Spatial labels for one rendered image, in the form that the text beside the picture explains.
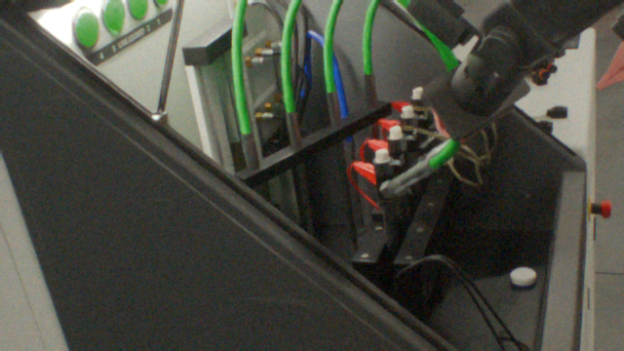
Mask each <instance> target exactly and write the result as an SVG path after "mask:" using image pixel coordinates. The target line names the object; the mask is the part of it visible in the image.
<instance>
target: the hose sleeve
mask: <svg viewBox="0 0 624 351"><path fill-rule="evenodd" d="M431 158H432V157H429V158H427V159H426V160H423V161H422V162H420V163H418V165H417V166H416V167H414V168H412V169H410V170H409V171H407V172H404V173H403V174H401V175H398V176H396V177H395V178H394V179H392V180H390V181H389V183H388V187H389V189H390V191H391V192H393V193H398V192H400V191H403V190H405V189H406V188H409V187H410V186H412V185H414V184H415V183H417V182H419V181H421V180H422V179H424V178H426V177H428V176H430V175H432V174H433V173H434V172H436V171H437V170H438V169H437V170H434V169H432V168H431V166H430V163H429V161H430V159H431Z"/></svg>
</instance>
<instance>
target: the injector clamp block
mask: <svg viewBox="0 0 624 351"><path fill-rule="evenodd" d="M451 164H452V165H453V167H454V169H455V171H456V172H458V174H459V175H460V176H461V167H460V159H452V163H451ZM421 191H422V199H421V201H420V203H419V206H418V208H417V210H416V213H415V216H414V217H413V211H412V202H411V195H409V202H410V211H411V221H412V223H411V225H410V227H409V231H407V233H406V236H405V238H404V240H403V243H402V237H401V228H400V221H399V211H398V204H395V210H396V215H397V230H398V238H399V247H400V248H399V251H398V253H397V255H396V258H395V260H394V262H393V265H394V273H395V281H396V289H394V288H392V283H391V275H390V267H389V258H388V251H387V243H386V235H385V227H384V222H372V223H371V225H370V228H369V229H368V231H367V233H366V235H365V237H364V239H363V241H362V243H361V245H359V247H358V249H357V250H356V252H355V254H354V255H353V257H352V259H351V264H352V269H353V270H355V271H356V272H357V273H358V274H360V275H362V276H363V277H364V278H366V279H367V280H368V281H370V282H371V283H372V284H373V285H375V286H376V287H377V288H379V289H380V290H381V291H382V292H384V293H385V294H386V295H388V296H389V297H390V298H392V299H398V304H399V305H400V306H402V307H403V308H404V309H407V310H421V311H424V310H425V308H426V305H427V302H428V301H429V302H444V299H445V296H446V293H447V290H448V287H449V281H450V278H451V275H452V271H451V270H450V269H449V267H448V266H447V265H446V264H445V263H443V262H441V261H439V260H432V261H429V262H427V263H425V264H423V266H421V267H420V268H418V269H417V270H415V271H414V272H412V273H410V275H409V276H408V278H407V279H406V280H405V279H404V278H405V275H406V272H405V273H403V274H402V276H401V277H400V279H399V280H397V279H396V277H397V275H398V273H399V272H400V271H401V270H403V269H405V268H407V267H409V266H411V265H412V264H414V263H415V262H417V261H419V260H420V259H422V258H424V257H426V256H429V255H436V254H439V255H443V256H446V257H448V258H450V259H451V260H452V261H453V259H452V247H451V237H450V233H451V230H452V228H453V225H454V222H455V219H456V216H457V215H458V212H459V209H460V206H461V203H462V200H463V193H462V181H460V180H459V179H458V178H457V177H455V176H454V175H453V173H452V172H451V170H450V168H449V166H441V167H440V168H439V169H438V170H437V171H436V172H434V173H433V174H432V176H431V178H430V180H429V183H428V185H427V187H426V190H425V192H424V194H423V190H422V180H421Z"/></svg>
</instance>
